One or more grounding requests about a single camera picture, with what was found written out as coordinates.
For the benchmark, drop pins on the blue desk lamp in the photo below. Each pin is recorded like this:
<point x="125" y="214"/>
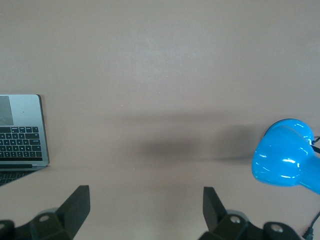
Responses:
<point x="280" y="157"/>

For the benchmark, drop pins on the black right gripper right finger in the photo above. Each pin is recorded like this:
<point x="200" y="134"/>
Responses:
<point x="215" y="215"/>

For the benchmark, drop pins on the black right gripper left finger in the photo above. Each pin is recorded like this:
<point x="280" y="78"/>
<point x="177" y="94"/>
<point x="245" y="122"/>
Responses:
<point x="75" y="207"/>

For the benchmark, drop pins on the grey aluminium laptop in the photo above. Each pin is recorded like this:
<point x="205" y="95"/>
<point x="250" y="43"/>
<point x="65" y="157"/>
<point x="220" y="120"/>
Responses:
<point x="22" y="140"/>

